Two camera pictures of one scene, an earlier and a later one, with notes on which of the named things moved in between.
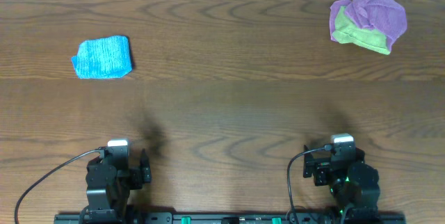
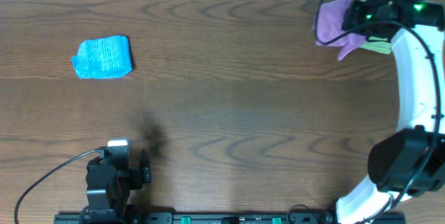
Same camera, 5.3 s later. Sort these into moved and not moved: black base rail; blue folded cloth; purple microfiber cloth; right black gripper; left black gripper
Moved: purple microfiber cloth; right black gripper
Not moved: black base rail; blue folded cloth; left black gripper
